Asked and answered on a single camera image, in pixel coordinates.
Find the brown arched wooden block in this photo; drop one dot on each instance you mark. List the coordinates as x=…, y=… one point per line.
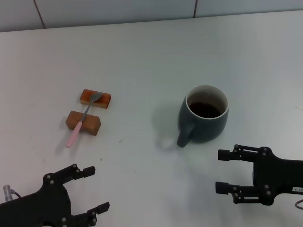
x=91, y=124

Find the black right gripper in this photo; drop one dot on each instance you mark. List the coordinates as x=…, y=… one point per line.
x=279, y=177

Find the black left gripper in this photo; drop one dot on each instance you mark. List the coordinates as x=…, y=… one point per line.
x=35, y=210

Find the flat orange wooden block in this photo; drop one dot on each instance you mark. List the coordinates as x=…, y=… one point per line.
x=105, y=101

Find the dark grey ceramic coffee cup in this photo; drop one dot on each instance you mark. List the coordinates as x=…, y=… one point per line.
x=208, y=128

